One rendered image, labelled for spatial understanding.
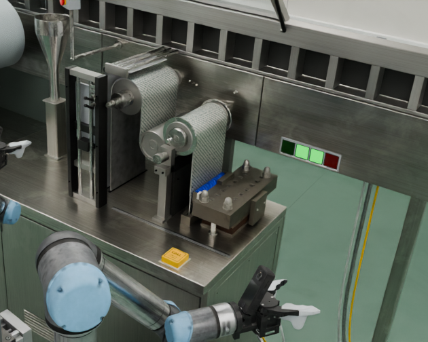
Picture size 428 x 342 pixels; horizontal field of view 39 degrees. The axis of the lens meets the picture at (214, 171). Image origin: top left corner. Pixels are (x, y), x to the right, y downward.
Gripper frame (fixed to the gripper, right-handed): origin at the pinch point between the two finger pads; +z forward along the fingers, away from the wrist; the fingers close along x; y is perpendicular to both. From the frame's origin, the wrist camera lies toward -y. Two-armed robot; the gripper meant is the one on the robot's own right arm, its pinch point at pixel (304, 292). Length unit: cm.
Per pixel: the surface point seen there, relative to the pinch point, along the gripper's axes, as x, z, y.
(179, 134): -87, 2, -16
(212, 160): -95, 19, -1
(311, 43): -77, 49, -48
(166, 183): -91, -1, 5
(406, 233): -57, 88, 26
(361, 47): -62, 59, -48
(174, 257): -67, -8, 22
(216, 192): -86, 17, 9
